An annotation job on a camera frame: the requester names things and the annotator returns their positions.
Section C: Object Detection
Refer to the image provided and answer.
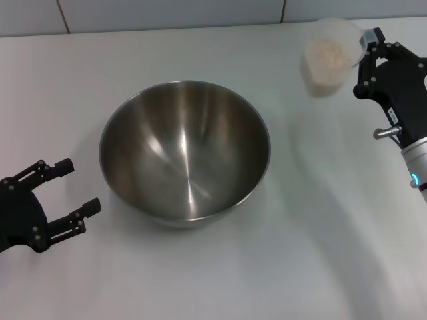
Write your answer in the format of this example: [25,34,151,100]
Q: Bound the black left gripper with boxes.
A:
[0,157,103,254]

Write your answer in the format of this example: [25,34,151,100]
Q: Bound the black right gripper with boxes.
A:
[352,27,427,150]

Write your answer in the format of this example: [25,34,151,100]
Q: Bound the clear plastic measuring cup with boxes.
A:
[302,17,376,98]

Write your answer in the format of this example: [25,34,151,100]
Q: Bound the white rice grains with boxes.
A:
[305,39,351,96]

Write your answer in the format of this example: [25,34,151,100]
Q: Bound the stainless steel mixing bowl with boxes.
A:
[98,79,272,229]

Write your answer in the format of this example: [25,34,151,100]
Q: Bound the right arm connector cable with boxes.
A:
[372,125,404,147]

